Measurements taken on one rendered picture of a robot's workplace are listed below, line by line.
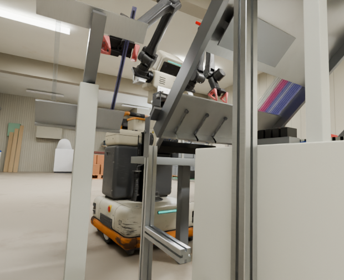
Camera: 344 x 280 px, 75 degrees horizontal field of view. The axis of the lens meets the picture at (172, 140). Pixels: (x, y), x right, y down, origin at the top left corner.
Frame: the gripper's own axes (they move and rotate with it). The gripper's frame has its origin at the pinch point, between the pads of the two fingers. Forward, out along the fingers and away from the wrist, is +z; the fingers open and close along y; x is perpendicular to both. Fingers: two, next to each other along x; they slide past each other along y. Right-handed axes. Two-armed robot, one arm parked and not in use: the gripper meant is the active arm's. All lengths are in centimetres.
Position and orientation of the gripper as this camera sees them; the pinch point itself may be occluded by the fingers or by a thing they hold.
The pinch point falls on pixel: (123, 55)
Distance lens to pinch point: 90.2
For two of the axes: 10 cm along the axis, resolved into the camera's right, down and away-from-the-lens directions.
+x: -3.7, 7.5, 5.5
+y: 8.8, 0.7, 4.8
